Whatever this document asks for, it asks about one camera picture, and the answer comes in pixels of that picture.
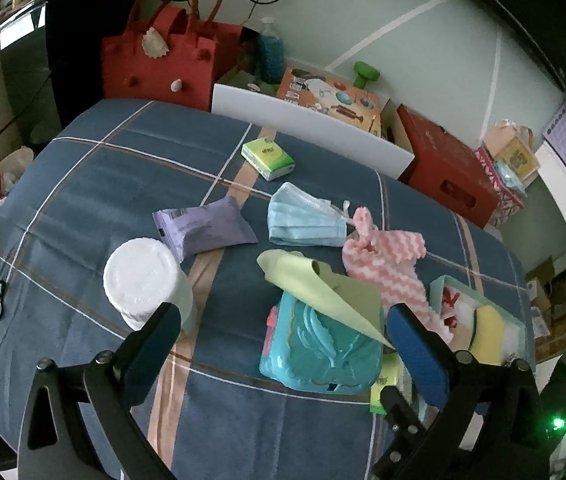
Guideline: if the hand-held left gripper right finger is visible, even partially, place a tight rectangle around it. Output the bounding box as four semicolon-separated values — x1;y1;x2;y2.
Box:
385;302;556;480

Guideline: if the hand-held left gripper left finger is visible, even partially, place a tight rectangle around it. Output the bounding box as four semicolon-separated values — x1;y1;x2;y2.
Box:
16;301;184;480

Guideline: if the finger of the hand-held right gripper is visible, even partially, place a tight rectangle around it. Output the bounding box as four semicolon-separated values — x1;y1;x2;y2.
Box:
370;385;436;480

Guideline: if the red bead hair tie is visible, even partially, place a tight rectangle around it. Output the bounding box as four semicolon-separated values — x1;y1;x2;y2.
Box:
438;287;461;318

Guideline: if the yellow sponge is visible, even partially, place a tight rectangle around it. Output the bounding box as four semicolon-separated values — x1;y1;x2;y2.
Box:
465;306;506;366

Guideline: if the white tray with teal rim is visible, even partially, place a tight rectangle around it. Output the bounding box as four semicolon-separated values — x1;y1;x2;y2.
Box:
429;275;536;366

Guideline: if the small green tissue pack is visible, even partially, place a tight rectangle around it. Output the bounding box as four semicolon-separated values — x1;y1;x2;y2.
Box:
241;137;296;182

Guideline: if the white plastic bottle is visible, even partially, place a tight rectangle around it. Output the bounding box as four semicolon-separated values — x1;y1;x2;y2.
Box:
103;238;198;333

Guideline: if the light green cloth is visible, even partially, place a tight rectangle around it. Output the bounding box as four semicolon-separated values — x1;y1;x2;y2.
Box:
256;249;396;351

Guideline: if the pink white knit cloth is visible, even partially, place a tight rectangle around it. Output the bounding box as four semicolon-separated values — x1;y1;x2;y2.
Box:
341;206;454;343

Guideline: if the brown cardboard box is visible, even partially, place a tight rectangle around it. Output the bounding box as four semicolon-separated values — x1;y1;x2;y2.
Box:
523;255;566;356

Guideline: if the purple wipes pack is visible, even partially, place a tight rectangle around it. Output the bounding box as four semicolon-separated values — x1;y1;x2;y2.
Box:
152;197;260;263

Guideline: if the blue plaid bedsheet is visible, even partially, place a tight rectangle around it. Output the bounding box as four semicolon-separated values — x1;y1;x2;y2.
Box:
0;99;536;480

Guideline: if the red white patterned box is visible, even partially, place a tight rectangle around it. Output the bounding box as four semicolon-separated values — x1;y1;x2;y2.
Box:
475;145;526;228

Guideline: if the blue face mask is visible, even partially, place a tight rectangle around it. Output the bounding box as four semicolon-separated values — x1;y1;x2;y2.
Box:
267;181;359;248

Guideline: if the light blue packet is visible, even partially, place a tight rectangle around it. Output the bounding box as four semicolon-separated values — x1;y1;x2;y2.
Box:
493;160;528;196

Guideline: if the white plastic bag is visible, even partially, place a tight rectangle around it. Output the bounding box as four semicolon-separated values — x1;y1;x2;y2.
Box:
0;146;39;196

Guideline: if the white foam board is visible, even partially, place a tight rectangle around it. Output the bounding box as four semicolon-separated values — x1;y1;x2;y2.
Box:
211;83;416;179

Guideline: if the orange printed box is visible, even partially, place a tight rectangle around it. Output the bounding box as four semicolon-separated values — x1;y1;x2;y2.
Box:
275;66;383;137

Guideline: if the green dumbbell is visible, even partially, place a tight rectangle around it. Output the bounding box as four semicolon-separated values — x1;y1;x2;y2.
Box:
353;61;381;90

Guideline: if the red felt bag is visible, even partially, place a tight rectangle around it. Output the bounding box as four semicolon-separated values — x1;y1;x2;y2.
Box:
100;0;246;113

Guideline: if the clear bottle with blue filling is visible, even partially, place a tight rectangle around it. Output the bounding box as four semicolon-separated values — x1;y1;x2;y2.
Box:
255;16;286;86

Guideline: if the beige gift box with handle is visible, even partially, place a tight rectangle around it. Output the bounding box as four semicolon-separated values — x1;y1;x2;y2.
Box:
483;119;541;181

